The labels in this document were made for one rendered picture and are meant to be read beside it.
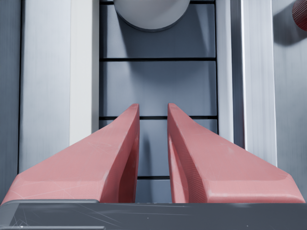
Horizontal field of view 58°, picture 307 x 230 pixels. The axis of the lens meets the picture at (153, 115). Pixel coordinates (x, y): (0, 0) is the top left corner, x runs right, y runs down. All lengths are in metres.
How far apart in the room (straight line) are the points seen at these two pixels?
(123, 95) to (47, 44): 0.10
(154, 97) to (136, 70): 0.02
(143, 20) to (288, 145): 0.16
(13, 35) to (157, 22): 0.13
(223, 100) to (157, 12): 0.07
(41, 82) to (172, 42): 0.12
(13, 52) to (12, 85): 0.03
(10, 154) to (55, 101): 0.05
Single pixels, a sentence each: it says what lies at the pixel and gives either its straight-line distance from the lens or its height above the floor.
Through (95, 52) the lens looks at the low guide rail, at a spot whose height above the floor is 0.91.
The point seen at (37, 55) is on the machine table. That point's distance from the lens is 0.26.
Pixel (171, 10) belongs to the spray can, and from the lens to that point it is 0.17.
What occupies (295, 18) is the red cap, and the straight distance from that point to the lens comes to 0.27.
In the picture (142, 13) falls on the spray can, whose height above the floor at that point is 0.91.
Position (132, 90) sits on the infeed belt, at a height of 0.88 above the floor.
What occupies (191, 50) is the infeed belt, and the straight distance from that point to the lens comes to 0.19.
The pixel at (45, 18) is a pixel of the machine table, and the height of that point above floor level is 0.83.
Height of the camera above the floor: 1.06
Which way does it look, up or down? 87 degrees down
